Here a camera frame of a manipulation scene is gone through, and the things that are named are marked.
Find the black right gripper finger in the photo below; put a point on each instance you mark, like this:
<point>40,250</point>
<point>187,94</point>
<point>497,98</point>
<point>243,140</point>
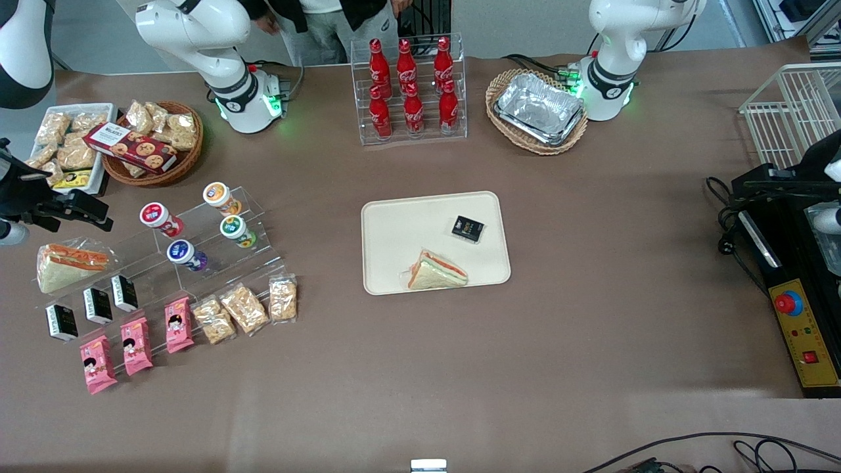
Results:
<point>82,209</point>
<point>45,220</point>

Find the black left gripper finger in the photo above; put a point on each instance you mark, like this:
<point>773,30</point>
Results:
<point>775,186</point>

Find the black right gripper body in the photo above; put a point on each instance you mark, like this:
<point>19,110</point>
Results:
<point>21,188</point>

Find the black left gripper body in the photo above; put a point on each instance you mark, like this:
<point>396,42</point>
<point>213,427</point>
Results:
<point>817,163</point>

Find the green lid gum bottle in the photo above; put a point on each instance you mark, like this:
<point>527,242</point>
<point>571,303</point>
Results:
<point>236,231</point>

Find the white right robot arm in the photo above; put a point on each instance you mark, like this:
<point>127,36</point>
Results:
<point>197,33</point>

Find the red lid gum bottle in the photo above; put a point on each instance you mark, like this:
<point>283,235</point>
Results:
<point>159,219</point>

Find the purple lid gum bottle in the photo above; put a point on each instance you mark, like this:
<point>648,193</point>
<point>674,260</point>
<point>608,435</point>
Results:
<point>186,254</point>

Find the orange lid gum bottle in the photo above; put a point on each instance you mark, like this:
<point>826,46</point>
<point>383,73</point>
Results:
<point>220,197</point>

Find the aluminium foil tray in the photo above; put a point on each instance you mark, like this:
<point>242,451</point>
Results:
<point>539,108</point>

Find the cream plastic tray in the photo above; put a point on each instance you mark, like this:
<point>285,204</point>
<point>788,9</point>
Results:
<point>394,230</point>

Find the yellow snack packet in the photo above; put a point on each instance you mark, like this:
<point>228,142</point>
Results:
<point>73,179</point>

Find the clear bag of crackers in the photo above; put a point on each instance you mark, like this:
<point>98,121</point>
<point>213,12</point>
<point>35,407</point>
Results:
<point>41,156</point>
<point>52,128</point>
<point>89,121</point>
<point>76,156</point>
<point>139,117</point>
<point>54,173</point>
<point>182,130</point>
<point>158,113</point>
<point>135,169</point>

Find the wrapped triangle sandwich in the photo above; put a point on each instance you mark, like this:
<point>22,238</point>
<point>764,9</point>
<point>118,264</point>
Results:
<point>66,266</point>
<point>437,272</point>

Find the black control box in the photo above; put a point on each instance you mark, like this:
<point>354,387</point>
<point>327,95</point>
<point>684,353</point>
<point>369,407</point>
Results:
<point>788,263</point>

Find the red cookie box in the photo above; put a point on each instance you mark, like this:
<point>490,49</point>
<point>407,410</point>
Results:
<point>131,148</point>

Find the small black white box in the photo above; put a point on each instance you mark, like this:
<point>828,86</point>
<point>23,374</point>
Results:
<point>98,306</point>
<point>61,322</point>
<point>124,293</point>

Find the white plastic bin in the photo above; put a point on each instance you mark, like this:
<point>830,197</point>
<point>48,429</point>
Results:
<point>105,115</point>

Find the brown wicker basket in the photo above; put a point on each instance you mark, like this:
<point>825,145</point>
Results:
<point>187,161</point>

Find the red emergency stop button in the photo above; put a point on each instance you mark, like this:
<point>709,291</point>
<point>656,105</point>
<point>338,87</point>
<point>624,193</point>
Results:
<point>787,303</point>

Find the metal equipment shelf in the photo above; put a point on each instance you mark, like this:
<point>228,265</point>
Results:
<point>798,20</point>

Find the pink snack packet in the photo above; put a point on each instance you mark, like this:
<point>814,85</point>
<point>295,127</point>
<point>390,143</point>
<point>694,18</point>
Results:
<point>179,325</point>
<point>98,364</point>
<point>136,346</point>

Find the clear peanut brittle packet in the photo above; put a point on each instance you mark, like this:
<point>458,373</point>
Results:
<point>283,299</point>
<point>213,320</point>
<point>244,309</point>

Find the clear acrylic stepped shelf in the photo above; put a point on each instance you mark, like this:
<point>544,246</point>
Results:
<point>256,249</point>

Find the light wicker basket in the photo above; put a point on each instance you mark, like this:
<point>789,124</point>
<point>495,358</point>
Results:
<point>525,146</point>

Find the standing person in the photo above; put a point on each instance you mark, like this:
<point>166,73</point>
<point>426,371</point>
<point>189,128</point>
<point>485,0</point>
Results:
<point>322,26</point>

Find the small black snack packet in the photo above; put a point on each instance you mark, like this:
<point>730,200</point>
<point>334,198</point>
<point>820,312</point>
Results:
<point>468,228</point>

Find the red cola bottle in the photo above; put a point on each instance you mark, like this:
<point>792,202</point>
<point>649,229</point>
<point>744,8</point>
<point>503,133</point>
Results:
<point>406,62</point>
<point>413,113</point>
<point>443,59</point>
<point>378,62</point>
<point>449,108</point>
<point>380,115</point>

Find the clear acrylic bottle rack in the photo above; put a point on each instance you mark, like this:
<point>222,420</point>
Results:
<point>427,135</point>

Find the black slatted chair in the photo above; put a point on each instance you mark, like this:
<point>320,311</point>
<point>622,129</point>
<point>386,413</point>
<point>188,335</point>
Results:
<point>427,16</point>

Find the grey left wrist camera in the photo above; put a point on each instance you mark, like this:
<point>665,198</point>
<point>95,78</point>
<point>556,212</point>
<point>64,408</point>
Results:
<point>826,220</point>

